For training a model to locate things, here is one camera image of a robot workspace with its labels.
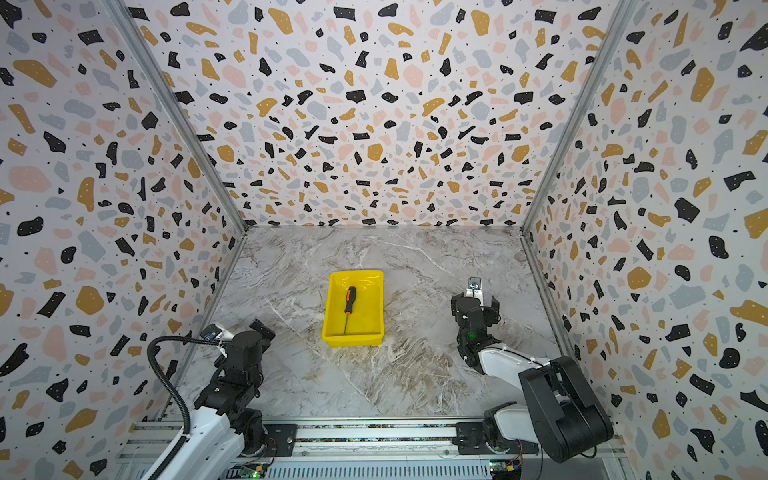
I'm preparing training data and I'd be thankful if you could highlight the aluminium mounting rail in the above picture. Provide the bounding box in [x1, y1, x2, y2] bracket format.
[116, 416, 625, 480]

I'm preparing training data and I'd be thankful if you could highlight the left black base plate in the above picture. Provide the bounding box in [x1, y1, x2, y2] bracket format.
[242, 423, 298, 460]

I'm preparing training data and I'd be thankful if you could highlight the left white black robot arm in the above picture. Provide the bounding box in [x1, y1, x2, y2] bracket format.
[144, 319, 275, 479]

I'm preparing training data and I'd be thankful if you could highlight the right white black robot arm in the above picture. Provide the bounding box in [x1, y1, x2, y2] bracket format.
[451, 289, 614, 463]

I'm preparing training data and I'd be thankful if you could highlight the right circuit board with wires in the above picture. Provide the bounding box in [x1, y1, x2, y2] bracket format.
[489, 459, 522, 480]

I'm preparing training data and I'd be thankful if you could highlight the left green circuit board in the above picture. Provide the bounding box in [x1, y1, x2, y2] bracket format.
[226, 463, 268, 480]

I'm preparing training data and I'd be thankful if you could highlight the left aluminium corner post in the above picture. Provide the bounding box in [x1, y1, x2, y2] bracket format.
[102, 0, 247, 235]

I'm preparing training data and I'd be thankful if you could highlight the aluminium corner post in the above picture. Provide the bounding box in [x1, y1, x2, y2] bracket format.
[521, 0, 637, 237]
[102, 0, 247, 235]

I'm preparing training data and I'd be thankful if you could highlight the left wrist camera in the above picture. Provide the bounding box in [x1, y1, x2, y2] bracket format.
[199, 322, 234, 356]

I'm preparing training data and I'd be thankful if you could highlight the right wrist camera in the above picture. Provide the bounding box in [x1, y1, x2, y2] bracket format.
[465, 277, 483, 303]

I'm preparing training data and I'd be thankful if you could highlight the right aluminium corner post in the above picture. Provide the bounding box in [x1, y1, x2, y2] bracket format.
[521, 0, 637, 237]

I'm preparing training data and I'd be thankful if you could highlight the orange black handled screwdriver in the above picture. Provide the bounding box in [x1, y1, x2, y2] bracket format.
[343, 286, 357, 335]

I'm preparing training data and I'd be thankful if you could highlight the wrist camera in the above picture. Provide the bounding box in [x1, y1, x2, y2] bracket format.
[199, 322, 234, 356]
[465, 277, 483, 303]

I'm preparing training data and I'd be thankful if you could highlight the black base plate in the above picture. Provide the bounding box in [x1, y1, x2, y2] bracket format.
[242, 423, 298, 460]
[452, 421, 539, 456]

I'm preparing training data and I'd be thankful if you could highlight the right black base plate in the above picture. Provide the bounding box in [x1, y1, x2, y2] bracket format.
[452, 421, 539, 456]

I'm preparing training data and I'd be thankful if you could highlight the yellow plastic bin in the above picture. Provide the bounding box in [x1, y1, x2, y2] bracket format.
[322, 270, 385, 348]

